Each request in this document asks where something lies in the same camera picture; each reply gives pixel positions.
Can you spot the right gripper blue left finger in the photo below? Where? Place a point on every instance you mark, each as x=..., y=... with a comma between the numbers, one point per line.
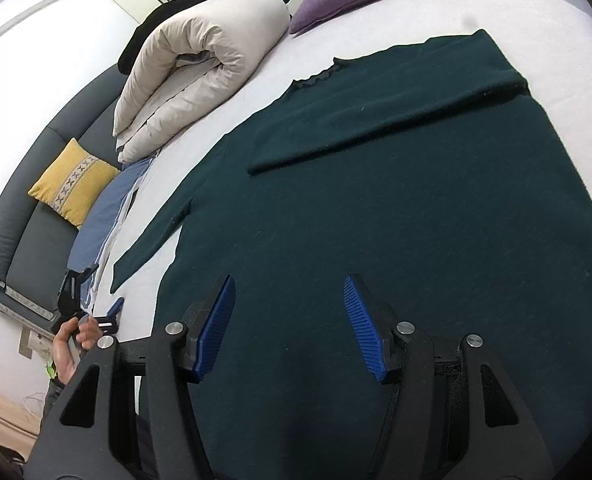
x=206, y=322

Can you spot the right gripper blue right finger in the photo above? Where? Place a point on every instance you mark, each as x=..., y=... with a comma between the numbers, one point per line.
x=374, y=326

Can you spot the dark green knit sweater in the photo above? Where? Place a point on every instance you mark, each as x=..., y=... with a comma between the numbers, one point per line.
x=431, y=171

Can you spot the person's left hand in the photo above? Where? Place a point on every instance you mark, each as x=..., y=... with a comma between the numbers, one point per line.
x=73, y=335

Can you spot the blue pillow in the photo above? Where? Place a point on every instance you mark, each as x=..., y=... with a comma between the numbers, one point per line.
x=96, y=233

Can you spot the yellow patterned cushion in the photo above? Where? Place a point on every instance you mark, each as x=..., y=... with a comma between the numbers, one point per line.
x=72, y=183

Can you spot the rolled beige duvet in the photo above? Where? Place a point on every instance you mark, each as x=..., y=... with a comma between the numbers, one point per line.
x=189, y=65

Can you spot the white bed mattress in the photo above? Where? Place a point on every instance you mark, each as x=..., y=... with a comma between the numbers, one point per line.
x=549, y=42

